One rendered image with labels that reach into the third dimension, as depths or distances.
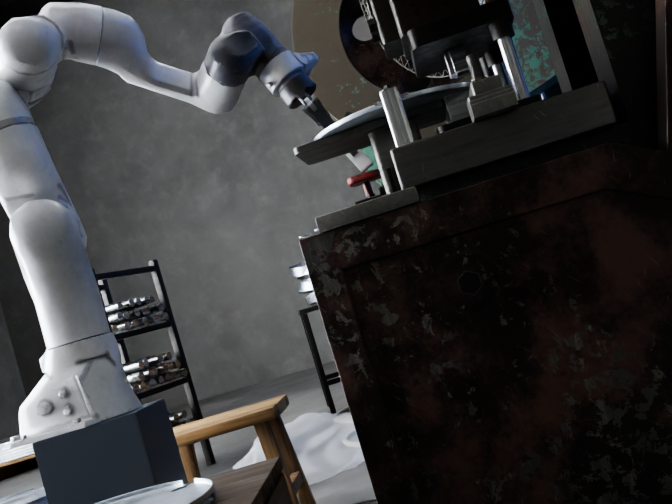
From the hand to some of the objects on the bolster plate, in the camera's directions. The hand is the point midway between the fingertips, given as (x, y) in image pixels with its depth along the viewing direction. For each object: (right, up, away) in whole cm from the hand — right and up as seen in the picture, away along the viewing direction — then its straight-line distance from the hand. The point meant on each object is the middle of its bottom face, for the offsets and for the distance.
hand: (356, 155), depth 170 cm
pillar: (+24, +3, -45) cm, 51 cm away
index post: (+6, -5, -52) cm, 53 cm away
